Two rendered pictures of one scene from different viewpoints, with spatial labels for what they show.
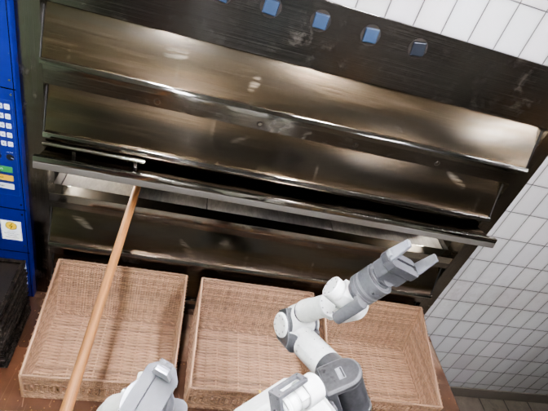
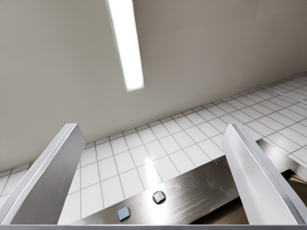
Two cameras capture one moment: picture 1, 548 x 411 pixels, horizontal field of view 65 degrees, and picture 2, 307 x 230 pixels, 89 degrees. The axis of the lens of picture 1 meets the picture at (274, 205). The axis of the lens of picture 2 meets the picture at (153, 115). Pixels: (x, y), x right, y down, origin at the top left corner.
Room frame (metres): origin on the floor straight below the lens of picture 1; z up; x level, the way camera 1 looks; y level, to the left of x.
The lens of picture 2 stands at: (0.78, -0.38, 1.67)
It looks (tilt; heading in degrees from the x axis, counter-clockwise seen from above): 52 degrees up; 351
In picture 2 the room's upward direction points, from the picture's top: 38 degrees counter-clockwise
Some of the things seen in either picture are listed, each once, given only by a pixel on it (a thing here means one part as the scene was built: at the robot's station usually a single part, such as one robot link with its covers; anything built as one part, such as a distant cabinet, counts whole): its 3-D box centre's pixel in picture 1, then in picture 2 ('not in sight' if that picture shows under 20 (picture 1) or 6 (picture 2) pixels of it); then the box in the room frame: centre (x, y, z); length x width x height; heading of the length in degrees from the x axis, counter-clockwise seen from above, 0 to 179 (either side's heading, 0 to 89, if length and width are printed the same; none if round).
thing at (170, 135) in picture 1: (298, 159); not in sight; (1.45, -0.03, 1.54); 1.79 x 0.11 x 0.19; 106
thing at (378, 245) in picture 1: (271, 227); not in sight; (1.47, -0.02, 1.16); 1.80 x 0.06 x 0.04; 106
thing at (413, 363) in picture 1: (373, 355); not in sight; (1.36, -0.69, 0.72); 0.56 x 0.49 x 0.28; 105
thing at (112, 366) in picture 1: (112, 329); not in sight; (1.03, 0.46, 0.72); 0.56 x 0.49 x 0.28; 106
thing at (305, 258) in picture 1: (262, 254); not in sight; (1.45, -0.03, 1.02); 1.79 x 0.11 x 0.19; 106
